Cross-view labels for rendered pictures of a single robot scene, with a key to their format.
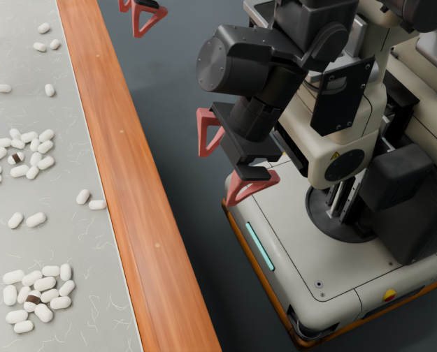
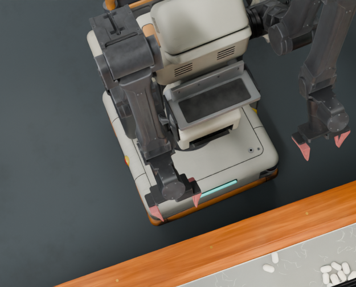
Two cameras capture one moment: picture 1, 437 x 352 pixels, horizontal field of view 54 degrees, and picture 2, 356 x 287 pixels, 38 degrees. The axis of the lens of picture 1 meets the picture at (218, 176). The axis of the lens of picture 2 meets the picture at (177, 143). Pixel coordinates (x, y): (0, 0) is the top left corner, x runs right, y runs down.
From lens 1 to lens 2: 1.22 m
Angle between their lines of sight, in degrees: 39
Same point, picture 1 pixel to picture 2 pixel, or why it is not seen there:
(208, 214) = (156, 242)
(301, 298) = (261, 162)
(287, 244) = (220, 168)
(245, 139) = not seen: hidden behind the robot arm
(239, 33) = (333, 106)
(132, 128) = (207, 239)
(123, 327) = (355, 231)
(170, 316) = (350, 203)
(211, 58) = (337, 121)
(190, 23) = not seen: outside the picture
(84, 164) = (236, 274)
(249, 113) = not seen: hidden behind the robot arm
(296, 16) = (324, 82)
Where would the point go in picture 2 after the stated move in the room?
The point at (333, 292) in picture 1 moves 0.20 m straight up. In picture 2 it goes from (256, 142) to (259, 122)
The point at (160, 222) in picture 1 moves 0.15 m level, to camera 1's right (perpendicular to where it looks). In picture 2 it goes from (290, 212) to (287, 167)
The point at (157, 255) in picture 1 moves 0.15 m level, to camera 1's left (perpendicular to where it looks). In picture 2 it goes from (314, 212) to (318, 261)
